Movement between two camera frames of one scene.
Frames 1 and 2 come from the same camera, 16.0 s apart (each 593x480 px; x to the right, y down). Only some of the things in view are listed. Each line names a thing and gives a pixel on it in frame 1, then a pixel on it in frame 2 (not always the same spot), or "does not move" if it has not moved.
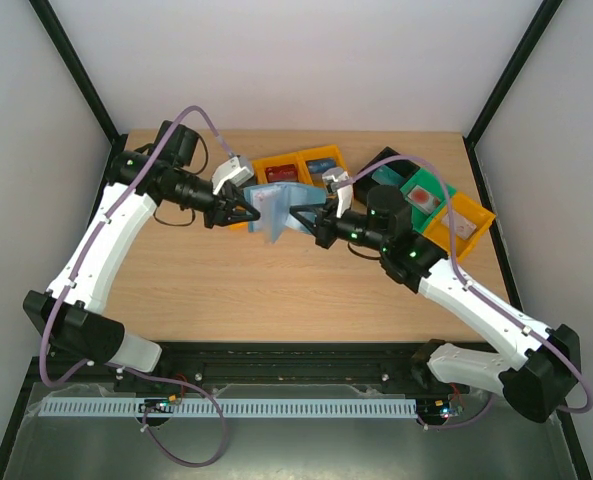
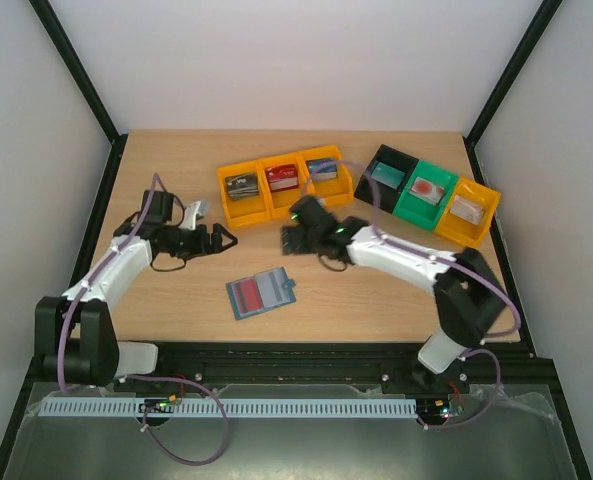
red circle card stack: [424, 200] → [427, 190]
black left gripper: [222, 211] → [205, 247]
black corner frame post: [541, 21] does not move
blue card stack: [318, 166] does not move
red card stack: [282, 174] does not move
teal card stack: [386, 175] does not move
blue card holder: [274, 203] → [260, 293]
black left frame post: [82, 80] does not move
